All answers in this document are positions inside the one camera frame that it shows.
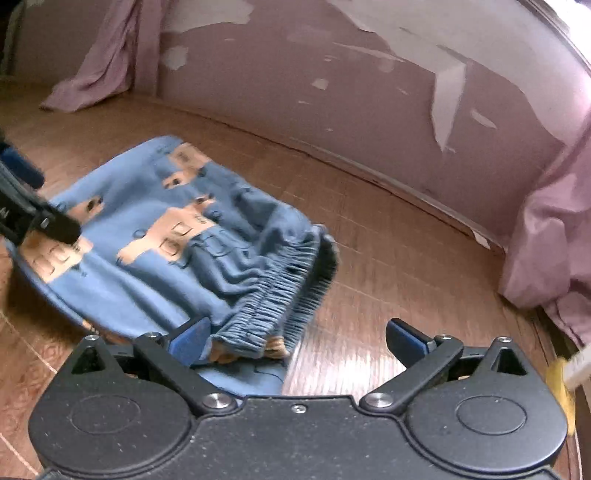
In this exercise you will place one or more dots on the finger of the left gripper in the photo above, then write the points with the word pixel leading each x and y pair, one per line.
pixel 24 211
pixel 19 166

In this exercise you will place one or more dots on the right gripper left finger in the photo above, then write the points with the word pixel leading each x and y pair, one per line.
pixel 153 374

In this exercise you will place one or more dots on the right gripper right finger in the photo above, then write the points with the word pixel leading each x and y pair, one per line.
pixel 444 375

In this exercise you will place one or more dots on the blue orange patterned pants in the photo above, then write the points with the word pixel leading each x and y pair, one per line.
pixel 169 236

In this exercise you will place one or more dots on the yellow object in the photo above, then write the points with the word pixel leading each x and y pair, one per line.
pixel 563 377

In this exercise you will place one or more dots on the pink curtain left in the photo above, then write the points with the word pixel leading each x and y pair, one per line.
pixel 123 57

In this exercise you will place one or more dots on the pink curtain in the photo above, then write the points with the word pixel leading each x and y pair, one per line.
pixel 548 259
pixel 123 57

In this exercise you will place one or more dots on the pink curtain right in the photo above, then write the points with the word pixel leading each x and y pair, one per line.
pixel 548 259

